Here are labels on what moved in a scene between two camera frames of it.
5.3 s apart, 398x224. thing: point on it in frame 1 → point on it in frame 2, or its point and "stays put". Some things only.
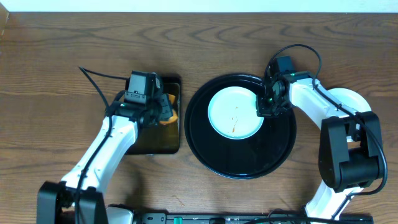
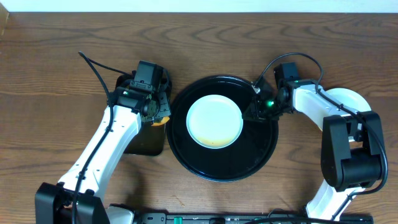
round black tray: (257, 155) → (252, 149)
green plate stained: (232, 113) stays put
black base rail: (246, 218) stays put
